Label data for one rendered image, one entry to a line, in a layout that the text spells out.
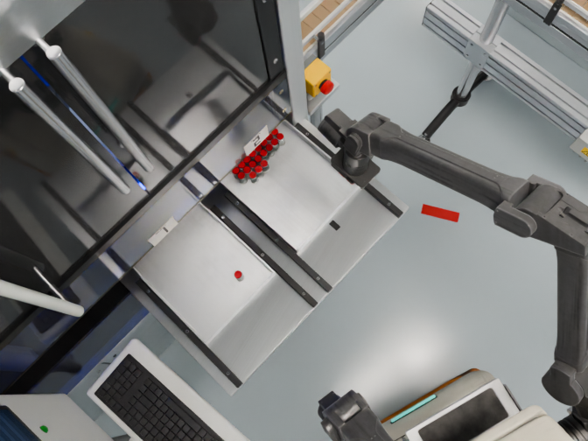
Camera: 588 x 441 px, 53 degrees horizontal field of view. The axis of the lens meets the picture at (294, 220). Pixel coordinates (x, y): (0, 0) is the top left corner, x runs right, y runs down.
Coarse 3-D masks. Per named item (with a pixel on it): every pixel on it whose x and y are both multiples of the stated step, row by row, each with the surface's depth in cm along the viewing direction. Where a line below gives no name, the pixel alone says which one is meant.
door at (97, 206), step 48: (0, 96) 79; (48, 96) 86; (0, 144) 86; (48, 144) 94; (96, 144) 104; (0, 192) 93; (48, 192) 103; (96, 192) 115; (144, 192) 130; (0, 240) 102; (48, 240) 113; (96, 240) 128; (0, 336) 125
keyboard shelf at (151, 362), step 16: (128, 352) 164; (144, 352) 164; (112, 368) 163; (160, 368) 162; (96, 384) 162; (176, 384) 161; (96, 400) 161; (192, 400) 159; (112, 416) 159; (208, 416) 158; (128, 432) 158; (224, 432) 157; (240, 432) 157
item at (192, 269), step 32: (192, 224) 165; (224, 224) 161; (160, 256) 163; (192, 256) 162; (224, 256) 162; (256, 256) 158; (160, 288) 160; (192, 288) 160; (224, 288) 159; (256, 288) 156; (192, 320) 157; (224, 320) 157
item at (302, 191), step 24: (288, 144) 170; (312, 144) 166; (288, 168) 168; (312, 168) 167; (240, 192) 167; (264, 192) 166; (288, 192) 166; (312, 192) 165; (336, 192) 165; (264, 216) 164; (288, 216) 164; (312, 216) 163; (288, 240) 162
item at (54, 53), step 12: (48, 48) 73; (60, 48) 73; (60, 60) 73; (60, 72) 75; (72, 72) 76; (72, 84) 78; (84, 84) 79; (84, 96) 82; (96, 96) 83; (96, 108) 85; (108, 108) 88; (108, 120) 89; (120, 132) 94; (120, 144) 109; (132, 144) 99; (132, 156) 103; (144, 156) 105; (144, 168) 108
